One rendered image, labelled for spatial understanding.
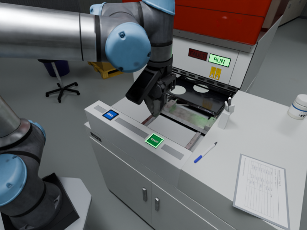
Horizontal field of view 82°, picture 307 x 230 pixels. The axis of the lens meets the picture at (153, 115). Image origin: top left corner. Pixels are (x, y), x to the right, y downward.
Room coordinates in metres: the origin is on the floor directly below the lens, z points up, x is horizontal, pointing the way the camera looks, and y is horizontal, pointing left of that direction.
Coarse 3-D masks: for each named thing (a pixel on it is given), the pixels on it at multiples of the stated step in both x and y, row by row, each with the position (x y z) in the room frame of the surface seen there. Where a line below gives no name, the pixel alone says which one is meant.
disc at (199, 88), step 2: (196, 84) 1.00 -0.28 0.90; (194, 86) 0.97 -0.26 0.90; (196, 86) 0.97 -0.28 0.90; (198, 86) 0.97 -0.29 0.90; (200, 86) 0.97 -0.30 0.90; (202, 86) 0.97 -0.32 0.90; (194, 88) 0.95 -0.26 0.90; (196, 88) 0.95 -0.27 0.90; (198, 88) 0.95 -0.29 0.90; (200, 88) 0.95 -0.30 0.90; (202, 88) 0.95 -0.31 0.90; (204, 88) 0.95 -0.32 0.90; (206, 88) 0.95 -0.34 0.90; (196, 90) 0.93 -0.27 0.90; (198, 90) 0.93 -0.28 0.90; (200, 90) 0.93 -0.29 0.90; (202, 90) 0.93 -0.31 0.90; (204, 90) 0.93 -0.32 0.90; (206, 90) 0.93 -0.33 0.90; (208, 90) 0.93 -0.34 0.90; (202, 92) 0.91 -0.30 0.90; (204, 92) 0.91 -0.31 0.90
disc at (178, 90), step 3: (177, 87) 0.96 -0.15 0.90; (180, 87) 0.96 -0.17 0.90; (183, 87) 0.96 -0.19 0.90; (174, 90) 0.93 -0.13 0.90; (177, 90) 0.93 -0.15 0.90; (180, 90) 0.93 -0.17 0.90; (183, 90) 0.93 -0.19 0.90; (174, 93) 0.90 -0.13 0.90; (177, 93) 0.90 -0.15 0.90; (180, 93) 0.90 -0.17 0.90; (183, 93) 0.90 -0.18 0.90
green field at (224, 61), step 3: (210, 57) 0.95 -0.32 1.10; (213, 57) 0.94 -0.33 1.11; (216, 57) 0.93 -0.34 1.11; (219, 57) 0.92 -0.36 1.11; (222, 57) 0.91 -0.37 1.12; (210, 60) 0.95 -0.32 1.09; (213, 60) 0.94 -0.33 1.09; (216, 60) 0.93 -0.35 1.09; (219, 60) 0.92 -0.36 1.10; (222, 60) 0.91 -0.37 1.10; (225, 60) 0.90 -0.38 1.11; (228, 60) 0.89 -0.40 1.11; (219, 63) 0.92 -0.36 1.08; (222, 63) 0.91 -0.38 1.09; (225, 63) 0.90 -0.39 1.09; (228, 63) 0.89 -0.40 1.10
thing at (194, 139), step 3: (210, 117) 0.73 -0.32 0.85; (198, 132) 0.62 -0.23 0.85; (201, 132) 0.62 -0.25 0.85; (195, 135) 0.60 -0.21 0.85; (198, 135) 0.60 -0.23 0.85; (192, 138) 0.58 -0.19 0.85; (195, 138) 0.58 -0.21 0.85; (198, 138) 0.60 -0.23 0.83; (192, 141) 0.56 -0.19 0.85; (195, 141) 0.57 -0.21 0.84; (189, 144) 0.54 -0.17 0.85; (192, 144) 0.54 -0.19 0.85; (186, 147) 0.52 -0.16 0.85; (189, 147) 0.52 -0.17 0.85
